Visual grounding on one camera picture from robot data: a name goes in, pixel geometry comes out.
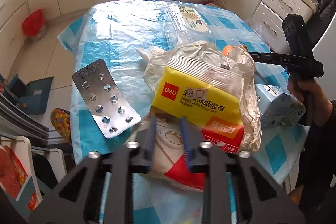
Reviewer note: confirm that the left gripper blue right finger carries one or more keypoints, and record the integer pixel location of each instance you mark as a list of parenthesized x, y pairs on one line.
[(189, 144)]

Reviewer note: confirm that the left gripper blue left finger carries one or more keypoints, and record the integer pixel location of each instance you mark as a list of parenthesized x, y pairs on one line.
[(150, 139)]

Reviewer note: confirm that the yellow red tape package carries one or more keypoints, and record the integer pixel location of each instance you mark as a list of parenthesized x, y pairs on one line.
[(209, 98)]

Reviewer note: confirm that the silver pill blister pack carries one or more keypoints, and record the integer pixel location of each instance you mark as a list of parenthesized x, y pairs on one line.
[(108, 107)]

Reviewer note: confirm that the light blue milk carton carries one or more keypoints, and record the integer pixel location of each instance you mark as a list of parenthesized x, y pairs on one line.
[(278, 107)]

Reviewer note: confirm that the white plastic bag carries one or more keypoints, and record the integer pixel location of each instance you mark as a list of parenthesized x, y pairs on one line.
[(206, 52)]

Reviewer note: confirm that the orange peel piece back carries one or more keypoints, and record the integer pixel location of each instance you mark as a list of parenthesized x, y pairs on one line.
[(227, 50)]

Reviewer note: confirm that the clear tea bottle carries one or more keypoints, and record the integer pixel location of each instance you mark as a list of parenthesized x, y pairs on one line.
[(186, 19)]

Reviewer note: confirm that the red lined trash bin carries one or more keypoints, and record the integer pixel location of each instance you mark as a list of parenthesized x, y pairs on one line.
[(33, 24)]

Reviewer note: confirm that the person's right hand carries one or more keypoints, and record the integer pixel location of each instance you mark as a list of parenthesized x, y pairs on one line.
[(322, 108)]

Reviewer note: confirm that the white refrigerator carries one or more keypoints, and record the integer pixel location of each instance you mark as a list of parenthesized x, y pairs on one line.
[(324, 51)]

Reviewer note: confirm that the clear bag in drawer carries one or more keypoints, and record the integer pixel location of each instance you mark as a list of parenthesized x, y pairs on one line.
[(261, 31)]

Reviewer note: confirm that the colourful slipper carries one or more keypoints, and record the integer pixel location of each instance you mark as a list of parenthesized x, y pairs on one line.
[(60, 120)]

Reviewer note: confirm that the white blue shelf rack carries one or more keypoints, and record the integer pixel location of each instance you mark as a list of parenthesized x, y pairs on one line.
[(28, 173)]

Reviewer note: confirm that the blue checkered plastic tablecloth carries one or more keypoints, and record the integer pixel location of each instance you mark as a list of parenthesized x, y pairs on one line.
[(113, 31)]

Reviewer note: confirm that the blue dustpan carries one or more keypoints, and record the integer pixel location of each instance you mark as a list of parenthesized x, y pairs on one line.
[(31, 98)]

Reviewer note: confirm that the action camera on right gripper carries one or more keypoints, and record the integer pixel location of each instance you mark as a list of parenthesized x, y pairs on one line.
[(297, 36)]

